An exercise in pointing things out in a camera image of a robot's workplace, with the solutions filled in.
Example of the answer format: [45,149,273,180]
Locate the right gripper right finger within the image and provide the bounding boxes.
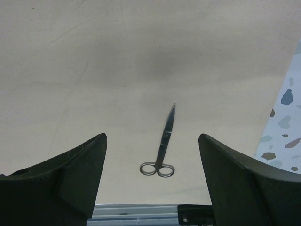
[198,134,301,226]

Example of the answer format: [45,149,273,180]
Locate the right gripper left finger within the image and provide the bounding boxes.
[0,133,107,226]

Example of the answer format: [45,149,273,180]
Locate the steel surgical scissors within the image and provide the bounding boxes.
[139,103,176,178]

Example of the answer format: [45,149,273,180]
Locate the beige cloth wrap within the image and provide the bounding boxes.
[0,0,301,204]

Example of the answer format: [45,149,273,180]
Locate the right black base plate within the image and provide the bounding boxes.
[177,204,216,226]

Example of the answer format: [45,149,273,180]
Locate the aluminium extrusion rail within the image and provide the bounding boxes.
[87,204,180,226]

